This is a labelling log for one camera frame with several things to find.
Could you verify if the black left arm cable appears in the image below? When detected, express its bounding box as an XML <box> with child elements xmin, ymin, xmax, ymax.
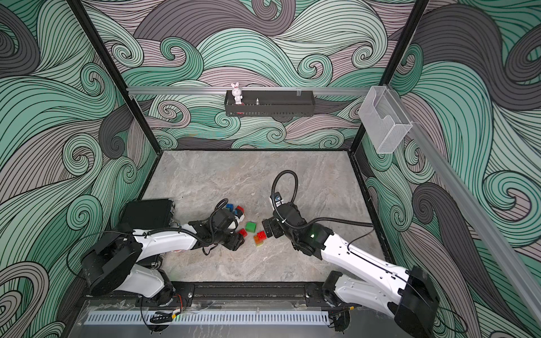
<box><xmin>206</xmin><ymin>198</ymin><xmax>231</xmax><ymax>237</ymax></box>

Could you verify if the clear plastic wall bin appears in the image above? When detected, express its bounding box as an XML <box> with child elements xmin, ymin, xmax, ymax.
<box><xmin>359</xmin><ymin>86</ymin><xmax>412</xmax><ymax>154</ymax></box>

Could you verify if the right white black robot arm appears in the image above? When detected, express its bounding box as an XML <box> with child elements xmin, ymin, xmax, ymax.
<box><xmin>270</xmin><ymin>193</ymin><xmax>440</xmax><ymax>337</ymax></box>

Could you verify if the green lego brick right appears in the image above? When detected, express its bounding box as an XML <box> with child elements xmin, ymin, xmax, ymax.
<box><xmin>245</xmin><ymin>222</ymin><xmax>257</xmax><ymax>233</ymax></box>

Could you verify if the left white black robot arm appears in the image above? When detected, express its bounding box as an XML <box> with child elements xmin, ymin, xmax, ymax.
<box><xmin>80</xmin><ymin>206</ymin><xmax>245</xmax><ymax>299</ymax></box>

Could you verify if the white pink bunny figurine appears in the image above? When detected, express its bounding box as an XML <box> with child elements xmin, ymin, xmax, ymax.
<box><xmin>231</xmin><ymin>83</ymin><xmax>243</xmax><ymax>105</ymax></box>

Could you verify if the black wall shelf tray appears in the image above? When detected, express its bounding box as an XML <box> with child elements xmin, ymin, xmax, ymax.
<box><xmin>224</xmin><ymin>90</ymin><xmax>316</xmax><ymax>118</ymax></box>

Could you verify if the aluminium rail back wall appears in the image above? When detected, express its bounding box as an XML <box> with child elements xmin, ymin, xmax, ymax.
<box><xmin>126</xmin><ymin>86</ymin><xmax>371</xmax><ymax>97</ymax></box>

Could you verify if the white slotted cable duct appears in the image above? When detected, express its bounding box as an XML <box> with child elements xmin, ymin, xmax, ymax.
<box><xmin>83</xmin><ymin>310</ymin><xmax>330</xmax><ymax>326</ymax></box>

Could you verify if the aluminium rail right wall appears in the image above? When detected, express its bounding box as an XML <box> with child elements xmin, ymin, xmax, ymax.
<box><xmin>388</xmin><ymin>87</ymin><xmax>540</xmax><ymax>323</ymax></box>

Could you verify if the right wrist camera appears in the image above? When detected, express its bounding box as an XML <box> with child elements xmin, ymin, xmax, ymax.
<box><xmin>273</xmin><ymin>192</ymin><xmax>283</xmax><ymax>207</ymax></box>

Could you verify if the black box on table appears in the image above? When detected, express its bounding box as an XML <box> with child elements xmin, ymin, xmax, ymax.
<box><xmin>117</xmin><ymin>199</ymin><xmax>175</xmax><ymax>231</ymax></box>

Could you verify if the aluminium rail wall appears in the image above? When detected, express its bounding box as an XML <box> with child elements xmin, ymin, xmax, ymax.
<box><xmin>126</xmin><ymin>86</ymin><xmax>371</xmax><ymax>97</ymax></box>
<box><xmin>388</xmin><ymin>87</ymin><xmax>540</xmax><ymax>323</ymax></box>

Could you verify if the long red lego brick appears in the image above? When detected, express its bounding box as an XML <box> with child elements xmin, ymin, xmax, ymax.
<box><xmin>256</xmin><ymin>231</ymin><xmax>267</xmax><ymax>241</ymax></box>

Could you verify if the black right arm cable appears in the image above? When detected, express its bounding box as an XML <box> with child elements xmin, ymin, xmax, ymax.
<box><xmin>270</xmin><ymin>170</ymin><xmax>375</xmax><ymax>231</ymax></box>

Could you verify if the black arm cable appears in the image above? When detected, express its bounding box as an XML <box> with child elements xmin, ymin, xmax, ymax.
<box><xmin>206</xmin><ymin>198</ymin><xmax>231</xmax><ymax>237</ymax></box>
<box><xmin>270</xmin><ymin>170</ymin><xmax>375</xmax><ymax>231</ymax></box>

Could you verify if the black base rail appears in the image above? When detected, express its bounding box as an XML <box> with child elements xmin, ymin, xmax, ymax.
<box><xmin>84</xmin><ymin>280</ymin><xmax>407</xmax><ymax>308</ymax></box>

